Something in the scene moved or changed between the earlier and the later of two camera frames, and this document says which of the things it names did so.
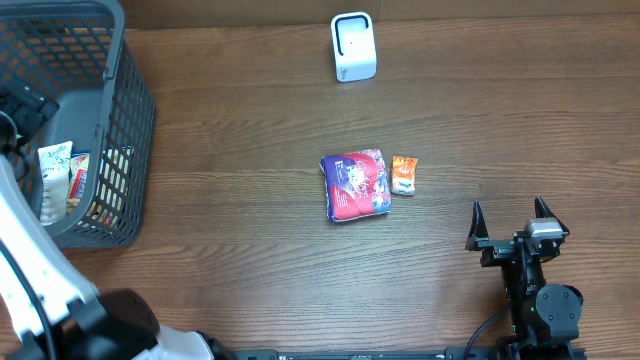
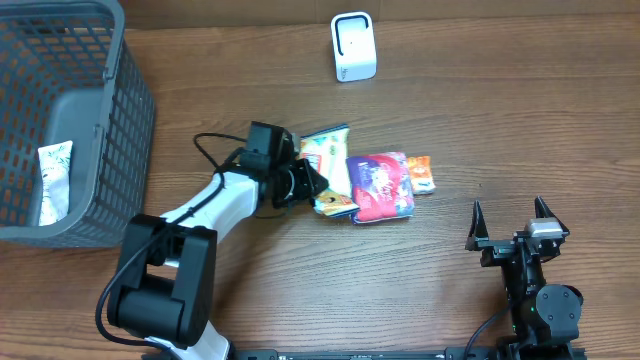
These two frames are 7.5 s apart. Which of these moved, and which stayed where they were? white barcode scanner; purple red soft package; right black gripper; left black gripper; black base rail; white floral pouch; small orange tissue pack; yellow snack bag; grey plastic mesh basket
Moved: purple red soft package; small orange tissue pack; left black gripper; yellow snack bag
Stayed: grey plastic mesh basket; right black gripper; black base rail; white barcode scanner; white floral pouch
